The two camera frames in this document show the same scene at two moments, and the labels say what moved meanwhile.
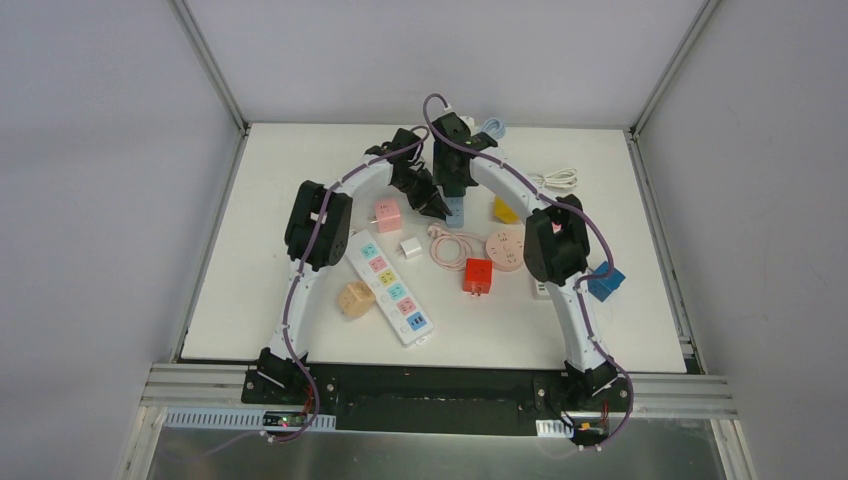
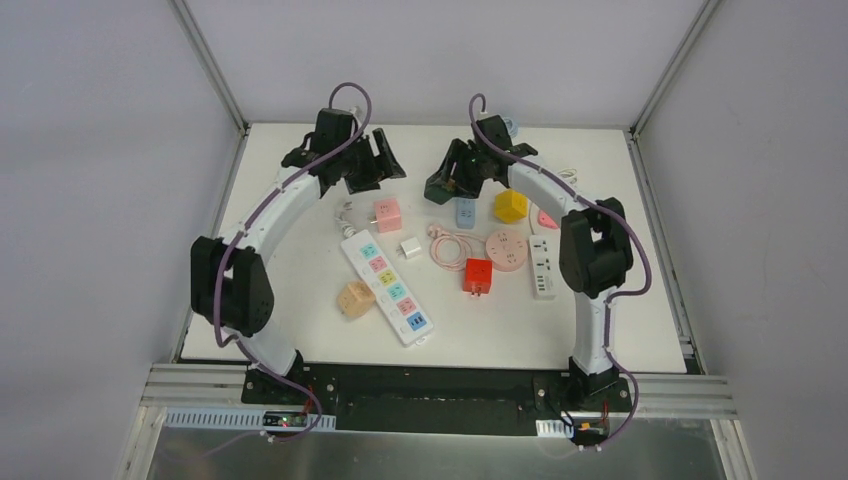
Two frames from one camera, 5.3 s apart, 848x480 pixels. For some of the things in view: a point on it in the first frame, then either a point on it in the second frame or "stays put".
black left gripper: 419,192 -> 366,164
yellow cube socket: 505,212 stays put
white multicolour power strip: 396,301 stays put
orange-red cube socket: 478,276 stays put
